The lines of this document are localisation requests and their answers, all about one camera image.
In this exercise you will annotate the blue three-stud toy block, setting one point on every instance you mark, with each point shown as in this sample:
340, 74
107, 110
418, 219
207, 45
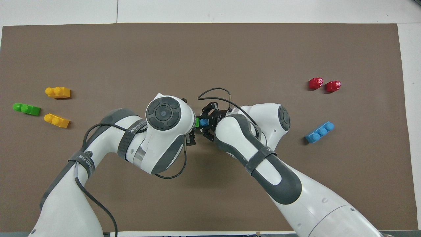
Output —
319, 133
204, 122

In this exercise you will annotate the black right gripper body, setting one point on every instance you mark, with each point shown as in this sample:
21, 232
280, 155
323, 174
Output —
218, 118

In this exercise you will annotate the yellow two-stud toy block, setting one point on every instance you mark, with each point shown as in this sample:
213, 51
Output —
58, 92
57, 120

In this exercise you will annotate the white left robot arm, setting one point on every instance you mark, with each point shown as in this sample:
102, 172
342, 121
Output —
158, 131

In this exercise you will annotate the brown table mat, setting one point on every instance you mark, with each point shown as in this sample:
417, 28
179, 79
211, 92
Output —
210, 56

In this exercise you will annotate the red small toy block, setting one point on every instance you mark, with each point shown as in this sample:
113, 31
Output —
315, 83
333, 86

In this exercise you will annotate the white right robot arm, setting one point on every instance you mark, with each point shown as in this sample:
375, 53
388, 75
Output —
263, 164

